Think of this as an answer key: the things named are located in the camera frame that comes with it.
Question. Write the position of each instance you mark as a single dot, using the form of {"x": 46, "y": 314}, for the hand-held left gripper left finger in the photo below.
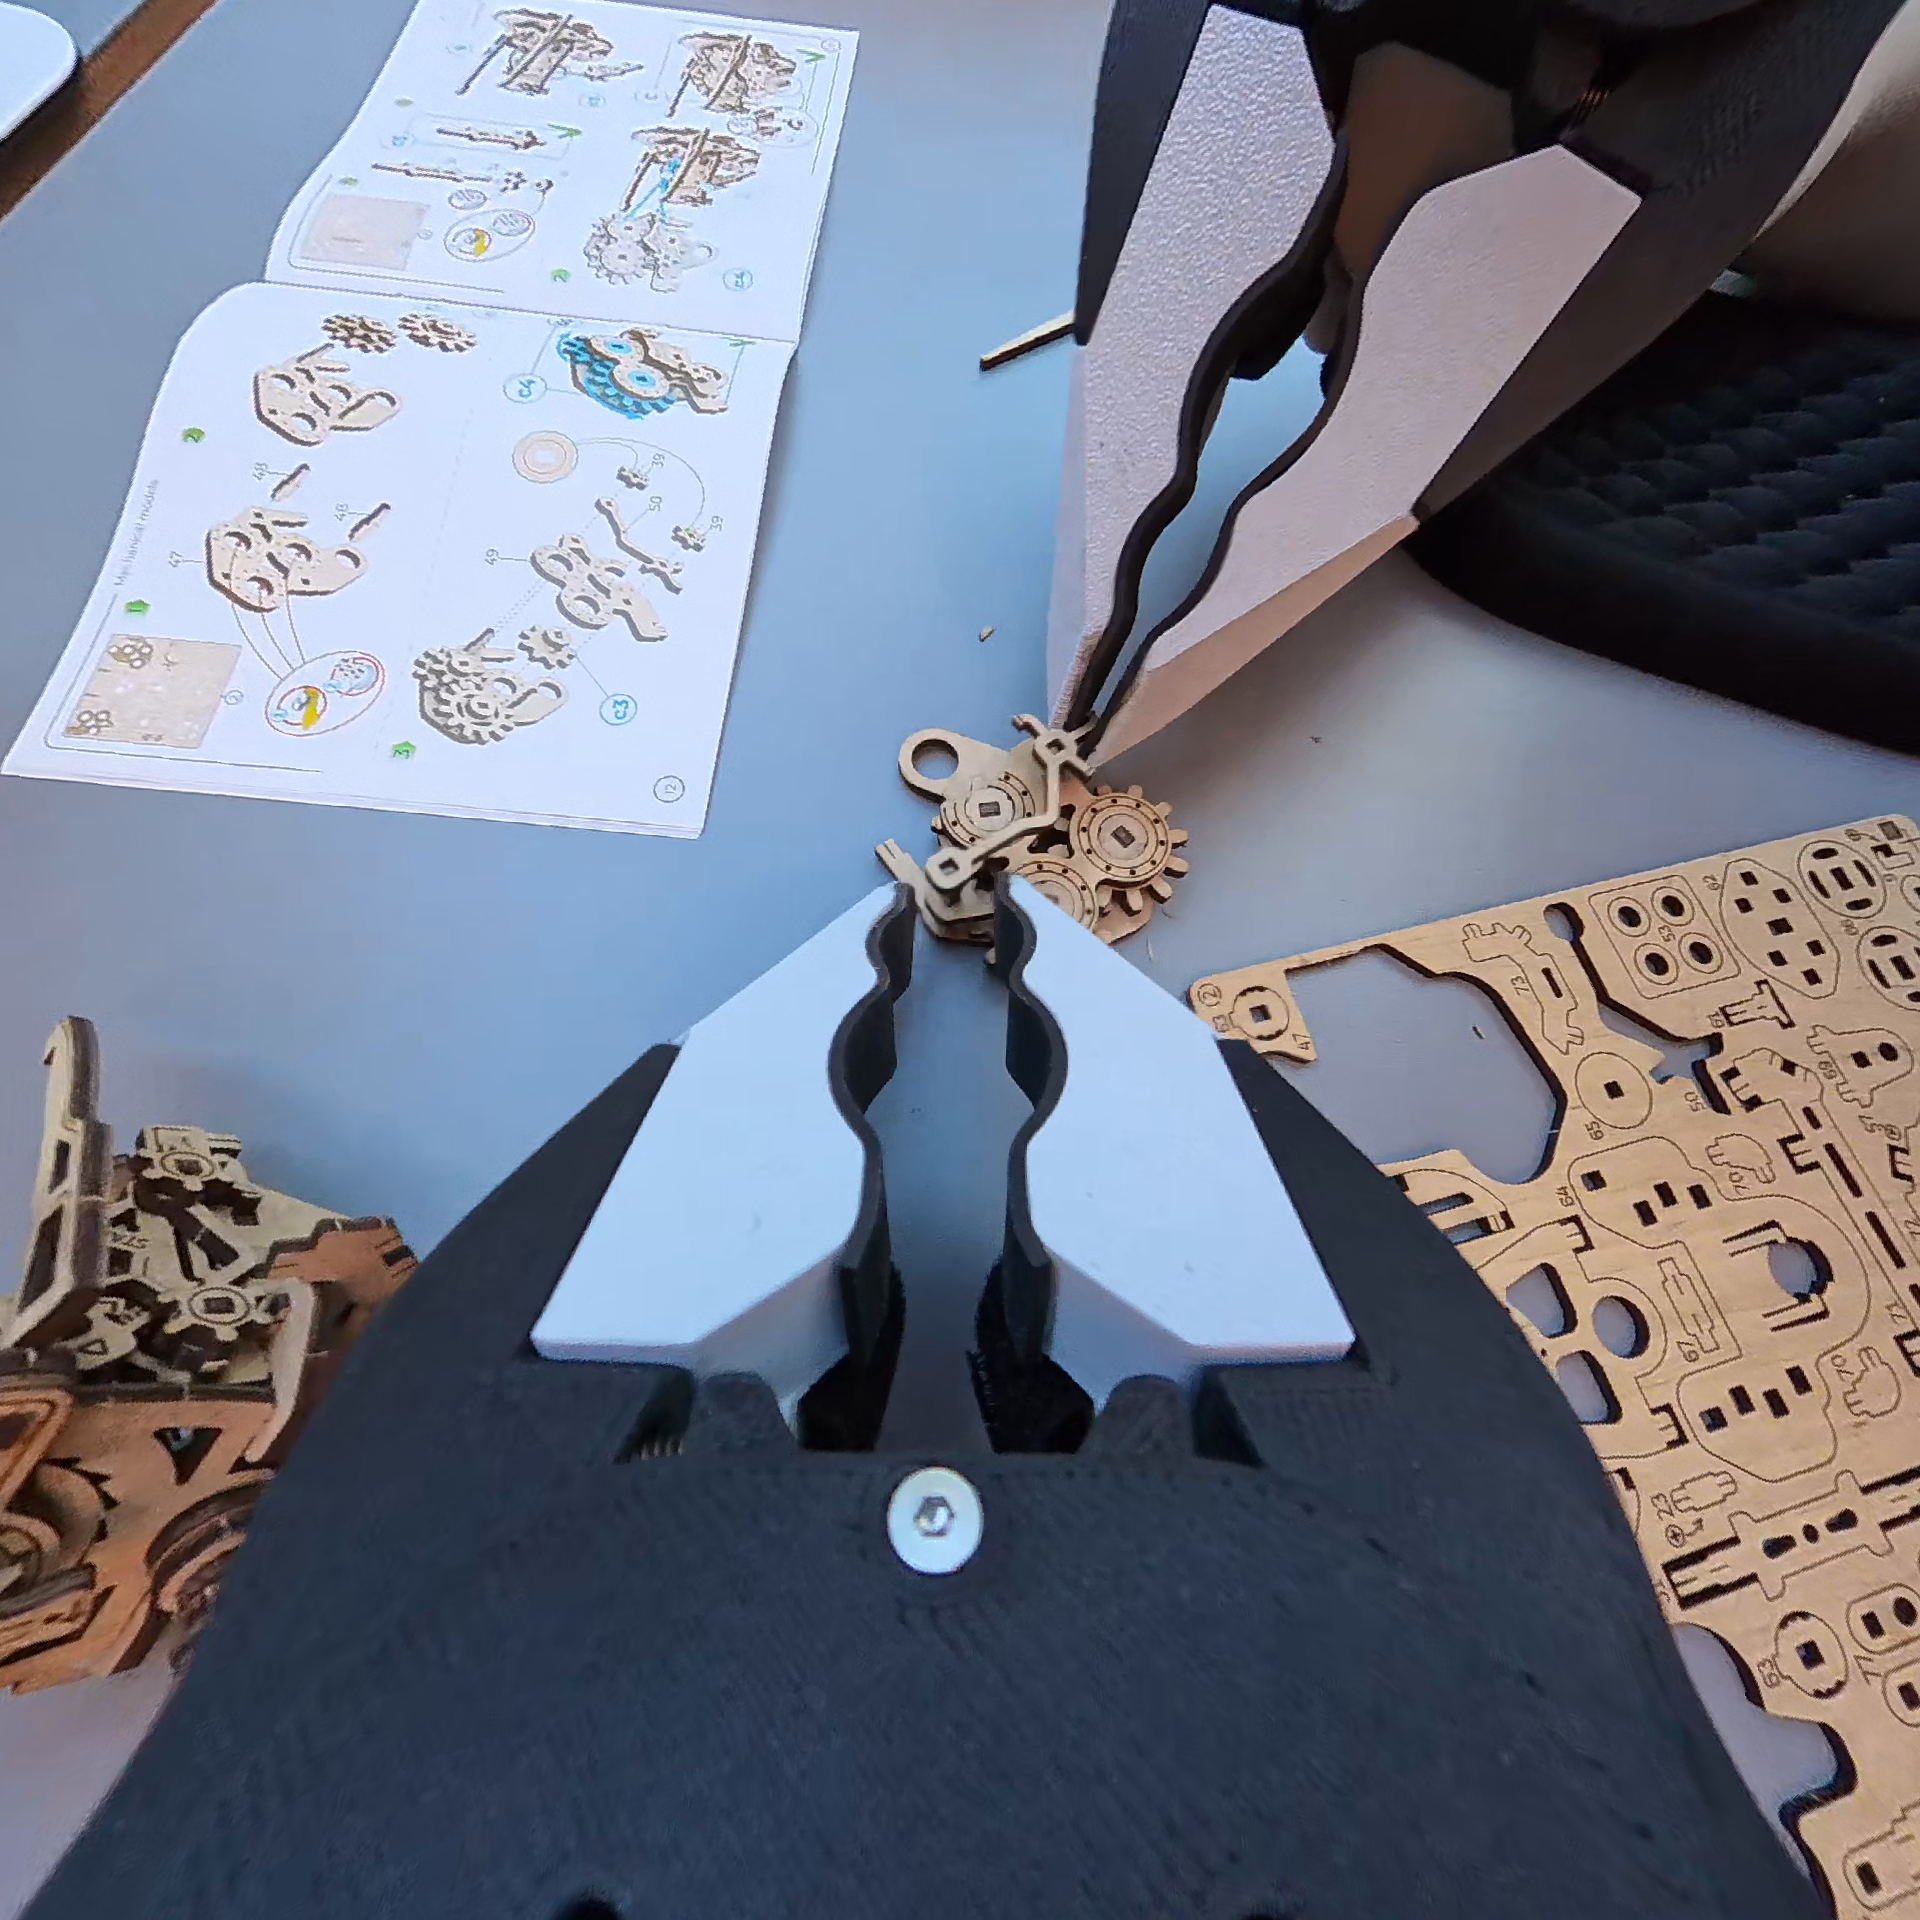
{"x": 734, "y": 1196}

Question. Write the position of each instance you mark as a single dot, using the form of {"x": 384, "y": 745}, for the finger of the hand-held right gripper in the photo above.
{"x": 1473, "y": 327}
{"x": 1200, "y": 177}

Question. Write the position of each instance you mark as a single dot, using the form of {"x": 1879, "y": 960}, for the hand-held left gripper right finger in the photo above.
{"x": 1155, "y": 1196}

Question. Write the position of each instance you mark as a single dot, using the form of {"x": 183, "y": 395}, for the small wooden gear assembly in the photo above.
{"x": 1155, "y": 855}

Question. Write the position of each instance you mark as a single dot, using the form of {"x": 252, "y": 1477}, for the person's right forearm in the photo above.
{"x": 1844, "y": 213}

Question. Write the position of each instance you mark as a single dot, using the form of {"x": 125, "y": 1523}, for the grey desk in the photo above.
{"x": 446, "y": 979}

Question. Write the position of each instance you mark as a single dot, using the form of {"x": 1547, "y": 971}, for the small wooden stick piece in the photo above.
{"x": 1033, "y": 338}

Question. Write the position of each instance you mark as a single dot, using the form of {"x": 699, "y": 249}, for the black padded chair armrest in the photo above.
{"x": 1728, "y": 495}

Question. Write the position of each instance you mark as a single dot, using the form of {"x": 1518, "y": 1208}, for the laser-cut plywood parts sheet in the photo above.
{"x": 1614, "y": 1114}

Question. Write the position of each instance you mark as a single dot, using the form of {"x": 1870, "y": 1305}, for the partly built wooden model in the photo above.
{"x": 147, "y": 1349}

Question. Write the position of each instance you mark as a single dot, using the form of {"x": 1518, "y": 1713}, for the white instruction booklet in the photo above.
{"x": 465, "y": 450}

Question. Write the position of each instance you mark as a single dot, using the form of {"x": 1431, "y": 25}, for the adjacent grey table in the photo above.
{"x": 121, "y": 39}

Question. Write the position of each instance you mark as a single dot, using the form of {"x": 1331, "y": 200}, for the white rounded stand base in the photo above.
{"x": 33, "y": 66}

